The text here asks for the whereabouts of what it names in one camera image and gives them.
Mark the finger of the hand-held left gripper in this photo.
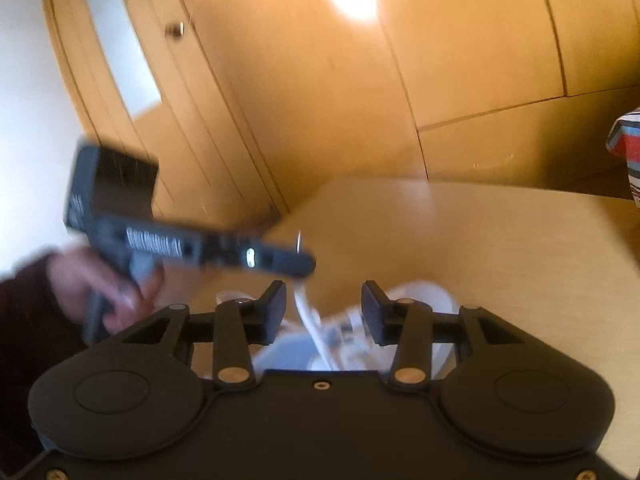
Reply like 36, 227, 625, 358
200, 232, 316, 278

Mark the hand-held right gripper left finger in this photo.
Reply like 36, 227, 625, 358
124, 281, 287, 392

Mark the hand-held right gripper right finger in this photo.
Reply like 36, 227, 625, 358
361, 281, 523, 392

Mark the white shoelace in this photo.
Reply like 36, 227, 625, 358
292, 280, 341, 371

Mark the white shoe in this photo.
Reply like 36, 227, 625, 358
215, 280, 458, 381

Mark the person's left forearm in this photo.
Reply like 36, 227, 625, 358
0, 252, 96, 476

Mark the person's left hand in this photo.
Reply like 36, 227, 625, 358
47, 249, 167, 335

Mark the wooden door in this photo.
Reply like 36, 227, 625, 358
37, 0, 291, 241

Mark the wooden wardrobe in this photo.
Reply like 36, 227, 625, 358
115, 0, 640, 196

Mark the striped blanket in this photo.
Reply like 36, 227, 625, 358
605, 107, 640, 208

